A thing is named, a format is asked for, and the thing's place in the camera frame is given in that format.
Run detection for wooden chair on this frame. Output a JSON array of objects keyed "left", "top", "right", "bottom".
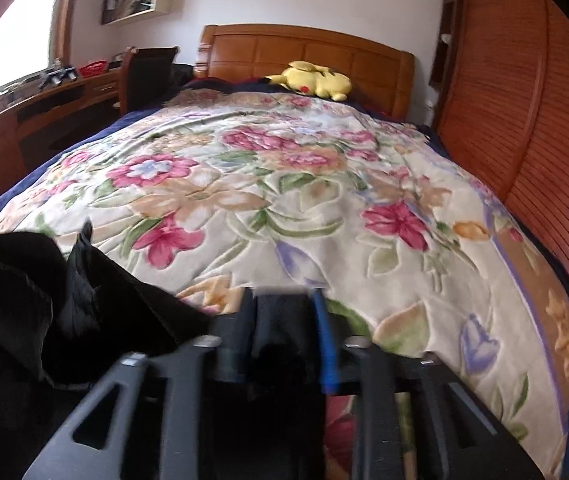
[{"left": 117, "top": 46, "right": 180, "bottom": 116}]

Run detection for dark wooden niche shelf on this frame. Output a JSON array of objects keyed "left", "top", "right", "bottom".
[{"left": 429, "top": 0, "right": 458, "bottom": 86}]

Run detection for wooden headboard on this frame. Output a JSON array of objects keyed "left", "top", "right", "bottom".
[{"left": 194, "top": 24, "right": 415, "bottom": 118}]

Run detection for yellow plush toy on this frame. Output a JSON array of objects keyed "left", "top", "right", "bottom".
[{"left": 264, "top": 61, "right": 353, "bottom": 102}]

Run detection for floral blanket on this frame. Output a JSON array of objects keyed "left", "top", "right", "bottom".
[{"left": 0, "top": 89, "right": 569, "bottom": 480}]

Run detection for wooden slatted wardrobe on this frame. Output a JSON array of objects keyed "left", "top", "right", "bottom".
[{"left": 429, "top": 0, "right": 569, "bottom": 341}]

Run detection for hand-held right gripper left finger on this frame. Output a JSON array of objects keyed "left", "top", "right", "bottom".
[{"left": 22, "top": 287, "right": 258, "bottom": 480}]

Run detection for navy bedsheet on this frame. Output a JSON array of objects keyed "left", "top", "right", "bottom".
[{"left": 0, "top": 110, "right": 130, "bottom": 226}]

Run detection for black coat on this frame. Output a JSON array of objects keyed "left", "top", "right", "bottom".
[{"left": 0, "top": 220, "right": 321, "bottom": 480}]

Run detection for row of books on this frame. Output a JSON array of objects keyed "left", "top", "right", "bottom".
[{"left": 102, "top": 0, "right": 145, "bottom": 25}]

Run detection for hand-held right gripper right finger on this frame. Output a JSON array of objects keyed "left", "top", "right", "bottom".
[{"left": 309, "top": 286, "right": 545, "bottom": 480}]

